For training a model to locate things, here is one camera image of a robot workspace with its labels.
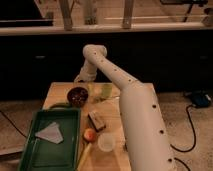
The green cucumber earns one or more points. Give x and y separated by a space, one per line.
60 105

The yellow brush handle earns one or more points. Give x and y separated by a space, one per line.
84 156

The green plastic tray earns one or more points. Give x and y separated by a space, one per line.
52 143

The clear plastic cup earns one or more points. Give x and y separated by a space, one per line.
106 142

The brown chalkboard eraser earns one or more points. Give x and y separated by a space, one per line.
96 121

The orange ball brush head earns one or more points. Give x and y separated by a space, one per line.
89 135

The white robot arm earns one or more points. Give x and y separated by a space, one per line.
144 128

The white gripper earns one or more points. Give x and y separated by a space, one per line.
79 79

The purple bowl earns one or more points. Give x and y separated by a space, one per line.
78 104

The green plastic cup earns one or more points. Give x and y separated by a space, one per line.
106 91

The wooden shelf rail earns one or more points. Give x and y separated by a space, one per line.
83 29

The blue black floor device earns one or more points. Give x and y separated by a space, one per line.
200 99

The dark purple grapes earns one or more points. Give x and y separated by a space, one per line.
77 96

